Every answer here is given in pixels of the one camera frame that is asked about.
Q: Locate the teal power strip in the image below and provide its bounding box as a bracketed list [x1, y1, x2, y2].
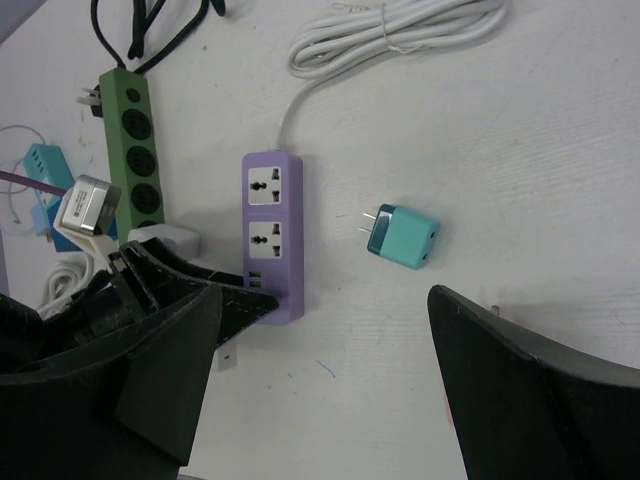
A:
[23, 143, 74, 191]

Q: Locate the teal small plug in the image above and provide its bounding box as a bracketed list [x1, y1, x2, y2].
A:
[360, 204, 441, 270]

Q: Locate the light blue USB charger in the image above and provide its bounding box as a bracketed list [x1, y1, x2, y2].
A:
[31, 196, 74, 252]

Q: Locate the purple power strip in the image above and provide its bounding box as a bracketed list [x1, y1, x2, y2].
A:
[241, 151, 305, 326]

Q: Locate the teal strip white cord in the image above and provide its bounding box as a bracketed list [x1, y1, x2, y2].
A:
[35, 252, 104, 319]

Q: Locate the blue cube socket adapter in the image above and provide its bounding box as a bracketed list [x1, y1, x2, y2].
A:
[54, 221, 118, 256]

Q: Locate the thin white USB cable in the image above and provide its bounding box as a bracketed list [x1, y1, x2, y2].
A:
[0, 124, 49, 236]

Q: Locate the green power strip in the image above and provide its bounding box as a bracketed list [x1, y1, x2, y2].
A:
[99, 68, 164, 243]

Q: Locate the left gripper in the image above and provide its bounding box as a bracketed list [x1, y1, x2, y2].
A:
[1, 238, 279, 373]

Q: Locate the black power cord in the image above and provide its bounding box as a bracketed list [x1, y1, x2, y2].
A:
[74, 0, 229, 120]

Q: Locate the white USB charger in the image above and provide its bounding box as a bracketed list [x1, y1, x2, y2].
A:
[212, 339, 238, 372]

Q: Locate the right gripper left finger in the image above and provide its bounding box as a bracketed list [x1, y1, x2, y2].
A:
[1, 309, 216, 479]

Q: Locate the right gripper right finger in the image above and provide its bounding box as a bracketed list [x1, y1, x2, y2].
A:
[427, 285, 639, 479]

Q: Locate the white Honor charger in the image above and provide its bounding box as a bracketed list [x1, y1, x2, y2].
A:
[128, 224, 201, 260]

